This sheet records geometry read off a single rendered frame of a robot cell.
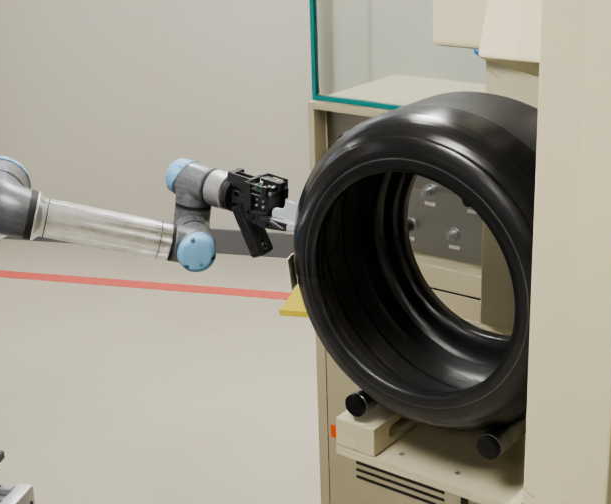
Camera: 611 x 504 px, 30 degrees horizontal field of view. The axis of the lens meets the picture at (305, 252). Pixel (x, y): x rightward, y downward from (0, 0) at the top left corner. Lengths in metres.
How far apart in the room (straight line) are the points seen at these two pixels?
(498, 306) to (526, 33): 1.08
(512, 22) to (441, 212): 1.50
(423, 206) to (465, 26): 1.38
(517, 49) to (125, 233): 1.08
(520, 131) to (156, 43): 3.70
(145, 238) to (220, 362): 2.28
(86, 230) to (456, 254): 1.02
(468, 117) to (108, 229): 0.74
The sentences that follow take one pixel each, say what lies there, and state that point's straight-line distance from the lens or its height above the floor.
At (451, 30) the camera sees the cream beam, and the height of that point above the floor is 1.66.
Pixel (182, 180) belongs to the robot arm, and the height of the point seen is 1.25.
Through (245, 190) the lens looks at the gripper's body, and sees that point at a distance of 2.25.
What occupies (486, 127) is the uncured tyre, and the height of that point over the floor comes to 1.45.
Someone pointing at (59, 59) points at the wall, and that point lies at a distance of 5.72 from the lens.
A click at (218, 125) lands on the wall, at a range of 5.46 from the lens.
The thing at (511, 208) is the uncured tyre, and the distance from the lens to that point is 1.83.
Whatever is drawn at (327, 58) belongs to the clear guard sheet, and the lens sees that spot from 2.92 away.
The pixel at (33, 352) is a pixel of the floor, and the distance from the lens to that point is 4.74.
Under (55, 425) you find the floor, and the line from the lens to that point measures 4.16.
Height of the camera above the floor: 1.91
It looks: 20 degrees down
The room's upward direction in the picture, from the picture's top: 2 degrees counter-clockwise
